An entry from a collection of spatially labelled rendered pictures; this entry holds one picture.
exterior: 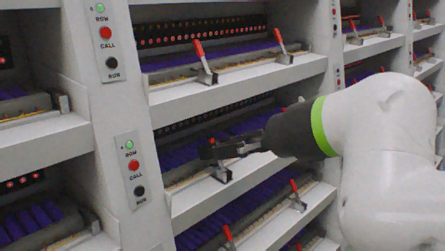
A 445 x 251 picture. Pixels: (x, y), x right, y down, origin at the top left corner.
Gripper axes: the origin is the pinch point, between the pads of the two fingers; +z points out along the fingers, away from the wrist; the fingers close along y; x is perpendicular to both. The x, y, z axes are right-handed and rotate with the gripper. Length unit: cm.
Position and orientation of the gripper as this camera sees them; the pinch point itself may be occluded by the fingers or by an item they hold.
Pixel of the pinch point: (215, 148)
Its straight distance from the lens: 69.3
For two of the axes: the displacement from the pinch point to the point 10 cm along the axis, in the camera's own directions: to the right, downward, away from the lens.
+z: -6.4, 1.8, 7.4
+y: 6.9, -2.6, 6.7
